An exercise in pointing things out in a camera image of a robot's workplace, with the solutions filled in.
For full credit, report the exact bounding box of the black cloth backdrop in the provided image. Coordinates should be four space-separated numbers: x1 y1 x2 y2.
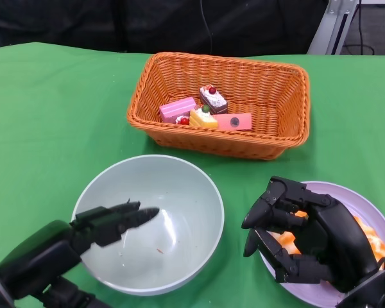
0 0 328 58

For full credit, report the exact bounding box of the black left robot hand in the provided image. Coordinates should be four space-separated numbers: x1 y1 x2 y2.
0 198 160 301

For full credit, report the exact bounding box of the pale grey round bowl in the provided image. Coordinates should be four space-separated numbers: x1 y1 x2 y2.
71 154 225 296

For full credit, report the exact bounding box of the chocolate layer cake slice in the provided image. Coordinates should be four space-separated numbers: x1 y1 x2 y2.
199 84 228 115

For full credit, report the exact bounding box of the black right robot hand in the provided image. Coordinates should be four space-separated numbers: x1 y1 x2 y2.
242 175 381 293

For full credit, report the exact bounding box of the salmon pink layer cake slice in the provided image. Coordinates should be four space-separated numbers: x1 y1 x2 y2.
159 97 196 126

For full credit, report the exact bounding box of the yellow layer cake slice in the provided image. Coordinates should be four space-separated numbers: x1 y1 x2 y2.
189 105 219 130

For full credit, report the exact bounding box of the orange wicker basket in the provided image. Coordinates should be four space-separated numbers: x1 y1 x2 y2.
126 52 311 161

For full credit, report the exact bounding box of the thin black hanging cable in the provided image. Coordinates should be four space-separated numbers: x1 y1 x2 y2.
198 0 214 57

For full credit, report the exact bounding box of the black cable on floor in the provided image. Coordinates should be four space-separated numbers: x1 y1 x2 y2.
341 0 376 56

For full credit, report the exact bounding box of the white round plate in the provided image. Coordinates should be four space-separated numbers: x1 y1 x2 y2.
258 181 385 306

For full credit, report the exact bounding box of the orange striped bread roll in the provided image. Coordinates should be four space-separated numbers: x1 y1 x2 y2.
269 210 309 257
352 214 385 268

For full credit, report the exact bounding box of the green tablecloth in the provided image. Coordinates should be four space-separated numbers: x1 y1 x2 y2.
0 41 385 308

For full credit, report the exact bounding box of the silver metal frame stand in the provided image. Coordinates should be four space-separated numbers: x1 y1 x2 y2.
307 0 385 56

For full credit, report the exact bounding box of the pink cake slice with blueberry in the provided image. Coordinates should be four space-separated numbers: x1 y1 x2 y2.
213 112 253 132

